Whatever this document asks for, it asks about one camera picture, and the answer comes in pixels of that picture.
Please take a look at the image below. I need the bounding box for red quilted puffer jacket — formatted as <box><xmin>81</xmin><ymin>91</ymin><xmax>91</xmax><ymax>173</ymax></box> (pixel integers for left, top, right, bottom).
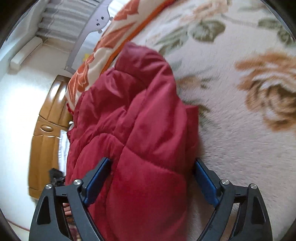
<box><xmin>66</xmin><ymin>42</ymin><xmax>198</xmax><ymax>240</ymax></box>

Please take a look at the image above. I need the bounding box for person's left hand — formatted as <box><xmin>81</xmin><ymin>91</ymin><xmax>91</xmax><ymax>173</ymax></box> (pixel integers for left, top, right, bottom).
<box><xmin>62</xmin><ymin>202</ymin><xmax>82</xmax><ymax>241</ymax></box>

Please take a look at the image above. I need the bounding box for grey striped pillow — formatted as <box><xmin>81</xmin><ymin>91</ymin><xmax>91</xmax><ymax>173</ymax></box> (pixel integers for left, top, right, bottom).
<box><xmin>58</xmin><ymin>130</ymin><xmax>70</xmax><ymax>175</ymax></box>

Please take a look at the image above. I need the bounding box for wooden headboard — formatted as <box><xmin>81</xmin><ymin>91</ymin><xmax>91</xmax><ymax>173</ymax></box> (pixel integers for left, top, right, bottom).
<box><xmin>28</xmin><ymin>75</ymin><xmax>72</xmax><ymax>199</ymax></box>

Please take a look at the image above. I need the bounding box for red patterned pillow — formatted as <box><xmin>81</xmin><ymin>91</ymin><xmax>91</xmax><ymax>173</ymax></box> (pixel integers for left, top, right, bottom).
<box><xmin>66</xmin><ymin>102</ymin><xmax>74</xmax><ymax>116</ymax></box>

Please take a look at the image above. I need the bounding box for grey striped curtain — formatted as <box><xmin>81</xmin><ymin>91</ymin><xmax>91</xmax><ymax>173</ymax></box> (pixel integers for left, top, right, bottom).
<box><xmin>36</xmin><ymin>0</ymin><xmax>100</xmax><ymax>44</ymax></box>

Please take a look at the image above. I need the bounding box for cream floral bed blanket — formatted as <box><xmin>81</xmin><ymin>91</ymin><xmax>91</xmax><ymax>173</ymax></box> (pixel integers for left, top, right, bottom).
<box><xmin>133</xmin><ymin>1</ymin><xmax>295</xmax><ymax>240</ymax></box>

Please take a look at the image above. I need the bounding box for orange floral folded blanket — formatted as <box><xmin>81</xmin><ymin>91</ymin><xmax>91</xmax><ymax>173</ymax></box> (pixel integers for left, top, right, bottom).
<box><xmin>65</xmin><ymin>1</ymin><xmax>174</xmax><ymax>110</ymax></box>

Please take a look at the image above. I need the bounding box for white wall air conditioner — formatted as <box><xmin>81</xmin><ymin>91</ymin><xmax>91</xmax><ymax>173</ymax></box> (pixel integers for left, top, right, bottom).
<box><xmin>10</xmin><ymin>37</ymin><xmax>43</xmax><ymax>71</ymax></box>

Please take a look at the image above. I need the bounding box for grey bed guard rail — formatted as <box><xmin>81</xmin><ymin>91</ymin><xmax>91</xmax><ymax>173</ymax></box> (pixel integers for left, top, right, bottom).
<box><xmin>64</xmin><ymin>0</ymin><xmax>114</xmax><ymax>73</ymax></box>

